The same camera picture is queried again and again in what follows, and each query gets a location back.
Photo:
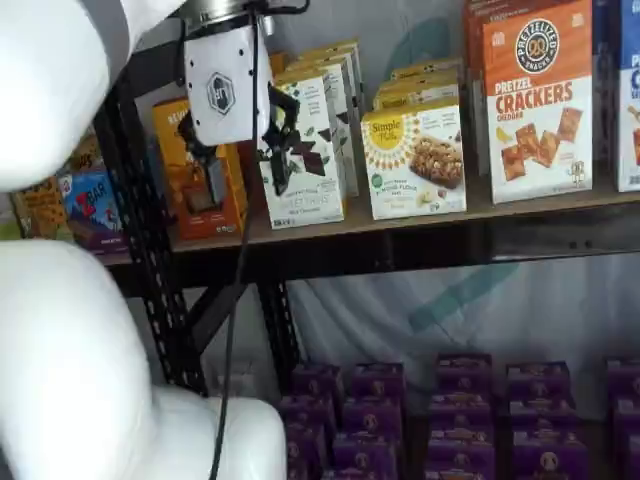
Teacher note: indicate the white Sweet Thins box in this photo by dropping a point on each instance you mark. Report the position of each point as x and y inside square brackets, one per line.
[350, 52]
[310, 205]
[345, 100]

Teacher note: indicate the brown cookie snack box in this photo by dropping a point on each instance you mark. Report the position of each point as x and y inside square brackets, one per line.
[42, 210]

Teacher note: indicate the orange snack box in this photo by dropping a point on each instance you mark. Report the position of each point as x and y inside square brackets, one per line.
[232, 200]

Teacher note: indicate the white backdrop sheet teal logo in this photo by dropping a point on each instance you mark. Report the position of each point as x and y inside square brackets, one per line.
[500, 310]

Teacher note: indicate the black metal shelving rack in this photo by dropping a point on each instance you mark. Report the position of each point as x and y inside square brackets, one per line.
[400, 255]

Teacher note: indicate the white yellow Simple Mills box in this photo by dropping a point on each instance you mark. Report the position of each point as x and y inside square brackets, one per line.
[420, 95]
[415, 165]
[425, 70]

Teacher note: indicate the clear plastic container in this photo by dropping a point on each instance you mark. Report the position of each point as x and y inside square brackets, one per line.
[245, 382]

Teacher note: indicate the tan snack box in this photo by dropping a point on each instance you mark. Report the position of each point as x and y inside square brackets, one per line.
[87, 155]

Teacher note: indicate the orange Pretzel Crackers box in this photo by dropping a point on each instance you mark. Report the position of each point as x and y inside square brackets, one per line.
[472, 100]
[535, 100]

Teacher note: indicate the blue and white cracker box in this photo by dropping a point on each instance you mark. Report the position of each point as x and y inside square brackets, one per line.
[630, 150]

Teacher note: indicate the purple snack box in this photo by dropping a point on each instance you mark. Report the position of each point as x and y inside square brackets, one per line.
[550, 457]
[462, 375]
[377, 382]
[537, 382]
[317, 382]
[305, 450]
[625, 377]
[627, 415]
[372, 417]
[365, 455]
[306, 412]
[634, 457]
[460, 455]
[460, 412]
[357, 475]
[540, 415]

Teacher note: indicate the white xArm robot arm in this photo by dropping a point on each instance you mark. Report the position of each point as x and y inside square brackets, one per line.
[55, 350]

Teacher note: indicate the brown particle shelf board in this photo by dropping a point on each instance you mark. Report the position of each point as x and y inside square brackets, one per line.
[400, 225]

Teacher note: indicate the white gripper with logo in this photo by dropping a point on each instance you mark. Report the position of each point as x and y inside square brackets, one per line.
[225, 85]

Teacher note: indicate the blue Z Bar box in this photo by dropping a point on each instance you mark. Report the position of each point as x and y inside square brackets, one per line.
[92, 210]

